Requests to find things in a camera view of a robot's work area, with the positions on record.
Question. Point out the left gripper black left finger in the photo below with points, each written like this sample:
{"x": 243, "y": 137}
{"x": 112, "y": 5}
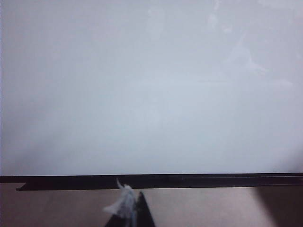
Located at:
{"x": 118, "y": 222}

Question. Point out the white glossy whiteboard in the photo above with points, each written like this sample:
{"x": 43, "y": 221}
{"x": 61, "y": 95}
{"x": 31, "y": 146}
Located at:
{"x": 142, "y": 82}

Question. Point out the black whiteboard frame rail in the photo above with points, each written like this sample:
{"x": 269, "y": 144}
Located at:
{"x": 71, "y": 183}

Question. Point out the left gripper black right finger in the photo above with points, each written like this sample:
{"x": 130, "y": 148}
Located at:
{"x": 144, "y": 212}

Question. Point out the white tissue scrap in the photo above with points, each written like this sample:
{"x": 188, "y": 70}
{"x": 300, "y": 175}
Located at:
{"x": 125, "y": 201}

